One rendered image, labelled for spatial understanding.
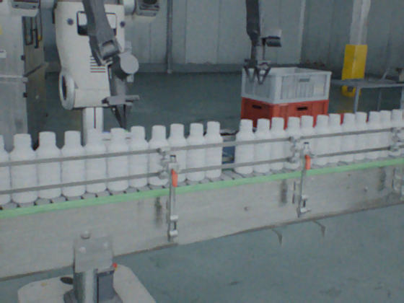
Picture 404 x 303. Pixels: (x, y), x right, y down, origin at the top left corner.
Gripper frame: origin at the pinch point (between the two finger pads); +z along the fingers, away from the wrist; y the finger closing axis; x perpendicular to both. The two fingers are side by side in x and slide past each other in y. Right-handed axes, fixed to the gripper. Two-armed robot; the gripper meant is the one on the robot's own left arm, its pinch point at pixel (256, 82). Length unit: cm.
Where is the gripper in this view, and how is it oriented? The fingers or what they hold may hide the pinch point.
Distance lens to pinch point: 206.8
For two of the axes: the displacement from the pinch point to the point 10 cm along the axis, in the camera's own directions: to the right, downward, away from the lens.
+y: -4.8, -2.2, 8.5
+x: -8.8, 1.0, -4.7
